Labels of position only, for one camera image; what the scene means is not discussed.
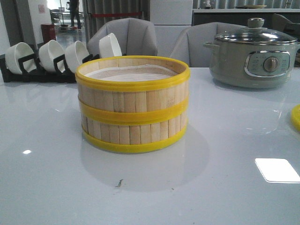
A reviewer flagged black bowl rack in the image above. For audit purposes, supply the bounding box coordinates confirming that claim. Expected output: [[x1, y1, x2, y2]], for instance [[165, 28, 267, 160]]
[[0, 53, 100, 83]]

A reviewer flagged white cabinet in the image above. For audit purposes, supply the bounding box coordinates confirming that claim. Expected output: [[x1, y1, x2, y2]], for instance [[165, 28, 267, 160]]
[[150, 0, 193, 57]]

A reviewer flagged white ceramic bowl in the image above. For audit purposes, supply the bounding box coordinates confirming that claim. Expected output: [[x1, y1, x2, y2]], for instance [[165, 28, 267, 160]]
[[65, 41, 89, 73], [5, 42, 34, 75], [99, 33, 122, 58], [38, 40, 64, 72]]

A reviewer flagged woven bamboo steamer lid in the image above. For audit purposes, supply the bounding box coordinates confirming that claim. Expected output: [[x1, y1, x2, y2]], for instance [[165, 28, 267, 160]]
[[291, 105, 300, 131]]

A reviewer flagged grey-green electric cooking pot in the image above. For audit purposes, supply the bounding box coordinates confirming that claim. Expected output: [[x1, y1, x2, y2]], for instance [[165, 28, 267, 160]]
[[204, 40, 300, 89]]

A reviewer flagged bamboo steamer tier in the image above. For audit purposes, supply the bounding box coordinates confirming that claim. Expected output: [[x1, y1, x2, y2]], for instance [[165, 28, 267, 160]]
[[81, 112, 188, 154], [75, 56, 190, 125]]

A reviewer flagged person in background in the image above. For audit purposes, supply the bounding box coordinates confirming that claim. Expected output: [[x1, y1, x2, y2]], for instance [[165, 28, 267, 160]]
[[69, 0, 82, 30]]

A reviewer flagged red bin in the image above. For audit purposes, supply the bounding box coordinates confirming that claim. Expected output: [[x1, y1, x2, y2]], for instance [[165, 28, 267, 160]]
[[41, 24, 56, 44]]

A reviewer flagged grey upholstered chair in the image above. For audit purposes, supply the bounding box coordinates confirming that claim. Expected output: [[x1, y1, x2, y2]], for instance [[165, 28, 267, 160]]
[[87, 18, 158, 56], [169, 22, 243, 68]]

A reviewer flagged left grey upholstered chair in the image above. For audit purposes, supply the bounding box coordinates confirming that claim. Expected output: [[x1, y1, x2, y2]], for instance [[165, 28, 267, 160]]
[[87, 18, 158, 56]]

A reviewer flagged glass pot lid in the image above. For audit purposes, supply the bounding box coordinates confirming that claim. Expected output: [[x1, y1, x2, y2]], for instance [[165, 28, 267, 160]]
[[215, 17, 297, 45]]

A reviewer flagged right grey upholstered chair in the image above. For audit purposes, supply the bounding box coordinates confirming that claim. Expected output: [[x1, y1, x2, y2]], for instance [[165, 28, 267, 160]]
[[169, 22, 243, 68]]

